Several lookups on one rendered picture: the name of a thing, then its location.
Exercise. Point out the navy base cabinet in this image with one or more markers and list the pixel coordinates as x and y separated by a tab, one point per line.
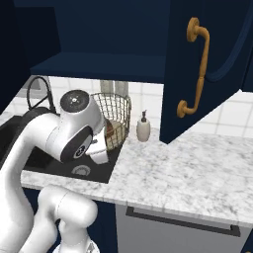
105	227

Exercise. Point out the black sink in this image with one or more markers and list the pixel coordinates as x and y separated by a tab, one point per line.
99	169

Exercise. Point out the black tap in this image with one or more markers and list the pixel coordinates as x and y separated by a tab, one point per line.
49	95

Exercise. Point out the navy cabinet door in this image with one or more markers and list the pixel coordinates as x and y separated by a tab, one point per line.
227	39
23	46

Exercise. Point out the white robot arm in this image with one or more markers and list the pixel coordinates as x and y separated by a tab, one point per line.
19	158

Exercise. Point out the white soap dispenser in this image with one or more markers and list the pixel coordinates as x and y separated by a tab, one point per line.
143	130

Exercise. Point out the grey dishwasher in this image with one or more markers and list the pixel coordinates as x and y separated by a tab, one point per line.
171	235

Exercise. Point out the brown round bread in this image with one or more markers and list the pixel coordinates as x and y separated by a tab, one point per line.
115	131

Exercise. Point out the navy wall cabinet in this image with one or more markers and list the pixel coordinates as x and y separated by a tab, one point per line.
108	36

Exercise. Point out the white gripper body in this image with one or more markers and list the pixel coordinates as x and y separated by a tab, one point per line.
100	157

